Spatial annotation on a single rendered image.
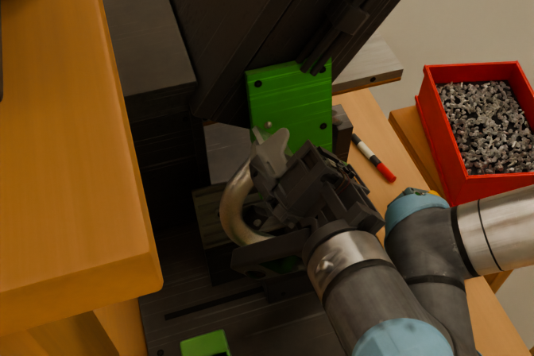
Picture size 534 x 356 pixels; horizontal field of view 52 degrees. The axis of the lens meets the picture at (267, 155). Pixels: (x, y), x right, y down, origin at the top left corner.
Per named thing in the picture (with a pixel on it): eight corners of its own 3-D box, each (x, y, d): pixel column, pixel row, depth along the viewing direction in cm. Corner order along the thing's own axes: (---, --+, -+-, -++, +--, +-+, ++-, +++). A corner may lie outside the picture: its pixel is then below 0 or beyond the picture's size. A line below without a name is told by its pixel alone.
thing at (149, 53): (183, 102, 117) (157, -42, 90) (218, 218, 99) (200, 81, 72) (95, 121, 113) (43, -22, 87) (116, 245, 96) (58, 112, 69)
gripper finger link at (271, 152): (281, 112, 68) (315, 157, 61) (252, 148, 69) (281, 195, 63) (264, 102, 66) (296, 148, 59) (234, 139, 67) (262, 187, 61)
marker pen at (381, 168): (348, 139, 111) (349, 134, 109) (354, 136, 111) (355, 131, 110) (389, 184, 104) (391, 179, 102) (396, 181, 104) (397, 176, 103)
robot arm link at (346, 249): (359, 324, 53) (299, 304, 48) (340, 289, 56) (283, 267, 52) (413, 272, 51) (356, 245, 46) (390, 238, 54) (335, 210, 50)
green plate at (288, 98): (313, 150, 89) (309, 31, 77) (333, 181, 83) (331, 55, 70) (245, 168, 87) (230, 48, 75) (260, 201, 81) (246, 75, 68)
